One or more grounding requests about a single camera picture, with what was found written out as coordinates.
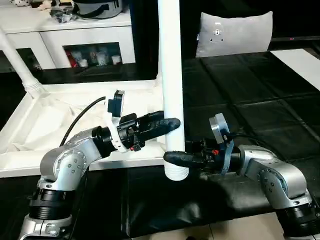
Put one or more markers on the dark gear on cabinet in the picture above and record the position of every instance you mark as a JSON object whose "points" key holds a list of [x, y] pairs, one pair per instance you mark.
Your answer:
{"points": [[95, 7]]}

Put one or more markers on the white plastic table leg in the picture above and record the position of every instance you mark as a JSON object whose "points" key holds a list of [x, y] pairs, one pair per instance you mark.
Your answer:
{"points": [[171, 60], [20, 65]]}

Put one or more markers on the black cabinet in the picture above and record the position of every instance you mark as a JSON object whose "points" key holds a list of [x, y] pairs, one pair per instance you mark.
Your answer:
{"points": [[145, 30]]}

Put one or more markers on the white cabinet with glass doors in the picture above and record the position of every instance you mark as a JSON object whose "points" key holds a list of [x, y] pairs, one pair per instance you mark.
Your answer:
{"points": [[65, 37]]}

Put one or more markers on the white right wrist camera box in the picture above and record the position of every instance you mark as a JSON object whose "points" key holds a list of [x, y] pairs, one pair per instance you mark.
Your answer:
{"points": [[218, 127]]}

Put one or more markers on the grey cushion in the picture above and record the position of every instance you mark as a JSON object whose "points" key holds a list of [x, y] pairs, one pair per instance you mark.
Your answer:
{"points": [[235, 32]]}

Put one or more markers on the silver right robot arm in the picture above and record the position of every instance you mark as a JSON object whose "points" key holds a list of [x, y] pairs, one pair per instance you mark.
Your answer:
{"points": [[280, 175]]}

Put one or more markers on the white plastic table top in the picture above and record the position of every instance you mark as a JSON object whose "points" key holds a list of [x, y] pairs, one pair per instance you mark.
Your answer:
{"points": [[40, 125]]}

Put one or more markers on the black work mat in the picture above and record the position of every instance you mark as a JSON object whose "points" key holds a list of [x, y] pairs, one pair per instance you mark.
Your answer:
{"points": [[270, 115]]}

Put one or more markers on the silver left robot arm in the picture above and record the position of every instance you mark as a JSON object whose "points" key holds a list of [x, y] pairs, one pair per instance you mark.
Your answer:
{"points": [[65, 165]]}

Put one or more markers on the white board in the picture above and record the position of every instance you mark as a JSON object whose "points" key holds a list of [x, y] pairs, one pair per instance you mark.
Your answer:
{"points": [[300, 65]]}

